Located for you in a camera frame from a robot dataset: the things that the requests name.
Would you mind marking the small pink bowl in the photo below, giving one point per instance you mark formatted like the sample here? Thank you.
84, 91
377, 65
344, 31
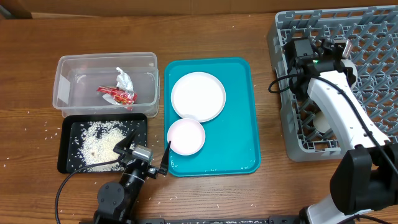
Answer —
187, 136

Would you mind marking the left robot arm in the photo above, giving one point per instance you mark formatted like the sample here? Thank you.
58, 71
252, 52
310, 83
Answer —
117, 199

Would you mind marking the red snack wrapper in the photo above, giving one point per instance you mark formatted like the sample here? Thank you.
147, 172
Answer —
116, 95

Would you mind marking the white paper cup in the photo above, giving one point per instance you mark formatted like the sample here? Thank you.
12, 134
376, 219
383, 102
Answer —
320, 122

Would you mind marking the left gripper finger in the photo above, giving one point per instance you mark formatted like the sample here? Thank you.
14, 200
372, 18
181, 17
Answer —
164, 165
124, 146

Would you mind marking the large white plate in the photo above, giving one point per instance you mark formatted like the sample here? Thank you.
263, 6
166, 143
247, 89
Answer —
199, 96

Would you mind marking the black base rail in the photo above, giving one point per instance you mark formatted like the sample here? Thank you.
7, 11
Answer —
275, 219

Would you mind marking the black tray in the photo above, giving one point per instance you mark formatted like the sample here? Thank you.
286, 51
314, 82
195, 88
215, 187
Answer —
66, 149

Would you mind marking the grey dishwasher rack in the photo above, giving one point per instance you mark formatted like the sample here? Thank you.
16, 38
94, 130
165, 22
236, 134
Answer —
373, 34

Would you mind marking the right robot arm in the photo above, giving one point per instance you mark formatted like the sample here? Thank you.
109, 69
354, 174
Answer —
366, 178

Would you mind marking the teal plastic tray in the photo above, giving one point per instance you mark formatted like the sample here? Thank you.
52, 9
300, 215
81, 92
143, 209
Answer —
232, 139

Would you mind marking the grey bowl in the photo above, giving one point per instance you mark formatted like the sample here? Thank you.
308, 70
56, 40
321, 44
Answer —
351, 72

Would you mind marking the white tissue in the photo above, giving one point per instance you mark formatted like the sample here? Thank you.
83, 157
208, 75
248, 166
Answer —
123, 80

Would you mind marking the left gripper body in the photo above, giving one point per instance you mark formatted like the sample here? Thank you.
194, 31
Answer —
150, 170

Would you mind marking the clear plastic bin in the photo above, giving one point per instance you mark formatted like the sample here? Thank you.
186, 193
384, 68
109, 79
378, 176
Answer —
78, 77

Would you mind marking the pile of rice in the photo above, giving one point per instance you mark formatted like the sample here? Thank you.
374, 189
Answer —
93, 142

